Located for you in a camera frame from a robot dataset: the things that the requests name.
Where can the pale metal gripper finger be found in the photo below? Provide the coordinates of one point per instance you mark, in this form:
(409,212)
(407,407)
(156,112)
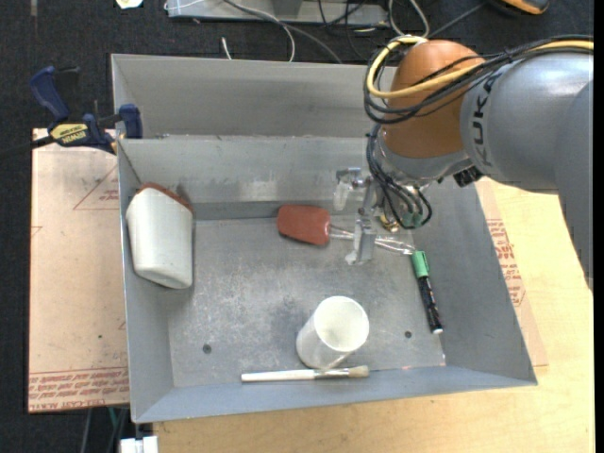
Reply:
(348,174)
(364,241)

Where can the green and black marker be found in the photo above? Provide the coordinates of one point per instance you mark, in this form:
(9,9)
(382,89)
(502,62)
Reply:
(428,295)

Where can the white plastic cup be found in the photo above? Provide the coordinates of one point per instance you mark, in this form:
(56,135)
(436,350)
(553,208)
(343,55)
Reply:
(337,328)

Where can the grey metal bin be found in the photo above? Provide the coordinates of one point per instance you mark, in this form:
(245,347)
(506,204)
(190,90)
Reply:
(255,290)

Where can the brown cardboard board, red print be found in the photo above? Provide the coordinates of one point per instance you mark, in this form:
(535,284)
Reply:
(75,262)

